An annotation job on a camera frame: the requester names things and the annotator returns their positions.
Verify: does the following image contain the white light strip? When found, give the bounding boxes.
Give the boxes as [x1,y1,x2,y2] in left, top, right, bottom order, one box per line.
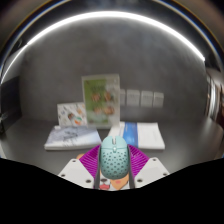
[0,10,206,85]

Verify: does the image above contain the white wall socket plates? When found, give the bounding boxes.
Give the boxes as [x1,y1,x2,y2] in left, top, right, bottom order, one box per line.
[119,88,165,108]

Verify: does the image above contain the green printed standing sign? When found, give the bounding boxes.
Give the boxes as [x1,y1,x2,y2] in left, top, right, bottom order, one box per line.
[81,73,121,129]

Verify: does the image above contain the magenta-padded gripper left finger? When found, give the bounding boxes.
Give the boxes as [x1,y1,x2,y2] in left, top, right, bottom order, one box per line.
[57,144,102,190]

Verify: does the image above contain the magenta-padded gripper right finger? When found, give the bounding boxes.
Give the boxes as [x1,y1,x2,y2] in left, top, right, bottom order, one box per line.
[128,144,170,190]

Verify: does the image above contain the grey patterned book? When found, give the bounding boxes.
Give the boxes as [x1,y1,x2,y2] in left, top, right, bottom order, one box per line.
[43,124,102,151]

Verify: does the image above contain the black wall panel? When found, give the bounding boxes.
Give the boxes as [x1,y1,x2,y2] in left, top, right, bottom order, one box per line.
[0,75,23,133]

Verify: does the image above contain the white book with blue band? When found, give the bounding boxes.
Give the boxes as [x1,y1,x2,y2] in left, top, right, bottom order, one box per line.
[107,121,166,150]

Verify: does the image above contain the white sticker sheet card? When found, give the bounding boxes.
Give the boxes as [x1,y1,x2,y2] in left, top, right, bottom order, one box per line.
[56,101,88,127]

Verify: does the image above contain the mint green computer mouse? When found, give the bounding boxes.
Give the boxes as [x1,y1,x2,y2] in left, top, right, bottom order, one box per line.
[98,134,132,179]

